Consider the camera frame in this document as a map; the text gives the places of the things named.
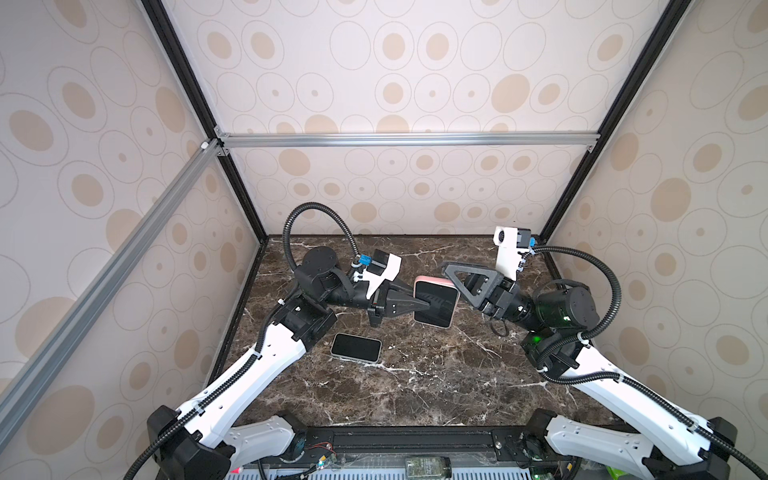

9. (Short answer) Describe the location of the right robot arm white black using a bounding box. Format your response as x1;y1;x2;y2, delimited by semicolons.
442;251;750;479

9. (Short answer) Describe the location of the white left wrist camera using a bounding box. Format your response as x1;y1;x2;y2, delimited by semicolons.
352;250;402;300

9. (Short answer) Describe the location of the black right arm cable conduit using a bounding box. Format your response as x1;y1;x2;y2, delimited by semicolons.
527;245;768;480

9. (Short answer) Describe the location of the silver aluminium rail left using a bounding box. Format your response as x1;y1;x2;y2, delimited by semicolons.
1;138;222;449

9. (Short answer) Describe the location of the green circuit board module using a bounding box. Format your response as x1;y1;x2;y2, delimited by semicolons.
405;456;452;480

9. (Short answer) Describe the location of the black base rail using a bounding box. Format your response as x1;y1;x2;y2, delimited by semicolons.
265;426;581;471

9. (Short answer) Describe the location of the black corner frame post right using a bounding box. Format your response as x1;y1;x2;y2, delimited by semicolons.
538;0;694;244

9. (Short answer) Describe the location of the silver aluminium rail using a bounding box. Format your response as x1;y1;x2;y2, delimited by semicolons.
1;138;222;449
220;131;600;149

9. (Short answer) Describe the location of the black corner frame post left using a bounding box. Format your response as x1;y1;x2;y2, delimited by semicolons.
139;0;268;245

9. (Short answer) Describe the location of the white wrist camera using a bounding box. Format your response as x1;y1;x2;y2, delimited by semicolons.
493;226;536;281
352;250;402;300

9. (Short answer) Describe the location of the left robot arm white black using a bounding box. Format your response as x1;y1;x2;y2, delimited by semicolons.
125;246;430;479

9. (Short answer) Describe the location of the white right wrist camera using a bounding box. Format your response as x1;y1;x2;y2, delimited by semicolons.
493;226;536;281

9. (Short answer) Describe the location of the silver aluminium rail back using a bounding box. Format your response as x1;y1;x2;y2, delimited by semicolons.
220;131;600;149

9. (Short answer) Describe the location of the black corner frame post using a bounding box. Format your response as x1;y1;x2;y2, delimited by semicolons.
538;0;694;244
139;0;268;245

